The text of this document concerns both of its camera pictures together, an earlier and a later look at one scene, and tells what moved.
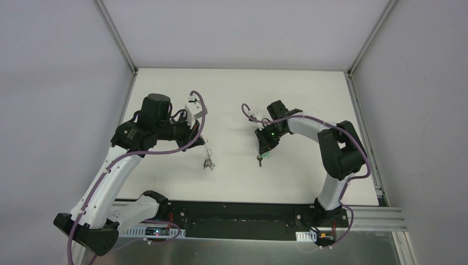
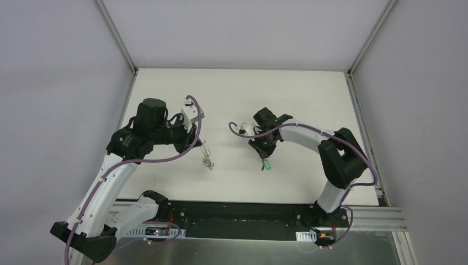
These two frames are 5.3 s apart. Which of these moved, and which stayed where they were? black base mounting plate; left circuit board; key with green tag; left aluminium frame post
Moved: key with green tag
Stayed: left circuit board; black base mounting plate; left aluminium frame post
